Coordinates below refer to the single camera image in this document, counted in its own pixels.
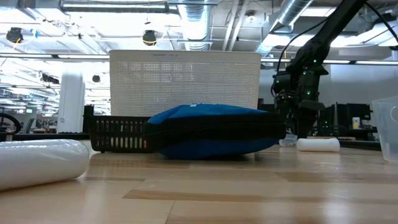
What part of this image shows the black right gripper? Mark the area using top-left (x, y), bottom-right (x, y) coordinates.
top-left (272, 70), bottom-right (329, 139)

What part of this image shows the small clear plastic cup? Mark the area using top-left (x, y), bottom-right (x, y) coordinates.
top-left (279, 133), bottom-right (299, 147)

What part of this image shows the white gauze roll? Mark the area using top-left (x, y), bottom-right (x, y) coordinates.
top-left (0, 139), bottom-right (91, 192)
top-left (296, 138), bottom-right (341, 153)

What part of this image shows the small black slotted basket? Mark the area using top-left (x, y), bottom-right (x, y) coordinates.
top-left (86, 115), bottom-right (156, 154)

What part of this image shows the dark background desk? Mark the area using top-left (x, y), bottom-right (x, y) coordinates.
top-left (337, 126), bottom-right (379, 141)

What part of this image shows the blue first aid pouch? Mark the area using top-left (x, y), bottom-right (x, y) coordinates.
top-left (143, 103), bottom-right (287, 161)

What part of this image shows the clear plastic container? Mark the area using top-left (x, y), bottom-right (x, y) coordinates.
top-left (371, 95), bottom-right (398, 163)

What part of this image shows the long ceiling light strip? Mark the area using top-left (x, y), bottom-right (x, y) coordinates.
top-left (261, 58), bottom-right (398, 66)
top-left (0, 54), bottom-right (110, 60)

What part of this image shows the white perforated panel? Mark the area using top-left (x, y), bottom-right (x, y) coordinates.
top-left (109, 49), bottom-right (262, 118)

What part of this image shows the black round ceiling fixture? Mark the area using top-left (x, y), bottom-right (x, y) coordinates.
top-left (142, 29), bottom-right (157, 47)
top-left (6, 27), bottom-right (24, 44)

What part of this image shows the white round pillar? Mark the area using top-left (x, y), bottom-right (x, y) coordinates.
top-left (57, 72), bottom-right (86, 134)

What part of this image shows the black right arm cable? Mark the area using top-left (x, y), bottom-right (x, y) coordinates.
top-left (275, 18), bottom-right (330, 75)

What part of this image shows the silver slanted air duct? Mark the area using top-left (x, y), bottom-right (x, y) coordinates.
top-left (256, 0), bottom-right (313, 57)

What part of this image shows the black hanging cable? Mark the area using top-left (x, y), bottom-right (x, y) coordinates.
top-left (365, 1), bottom-right (398, 52)

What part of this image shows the silver vertical air duct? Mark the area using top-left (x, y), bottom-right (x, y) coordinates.
top-left (177, 0), bottom-right (216, 52)

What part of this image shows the black upright post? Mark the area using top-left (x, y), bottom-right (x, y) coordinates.
top-left (83, 105), bottom-right (95, 134)

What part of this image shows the black ring-shaped object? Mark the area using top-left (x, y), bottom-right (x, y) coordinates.
top-left (0, 112), bottom-right (22, 135)

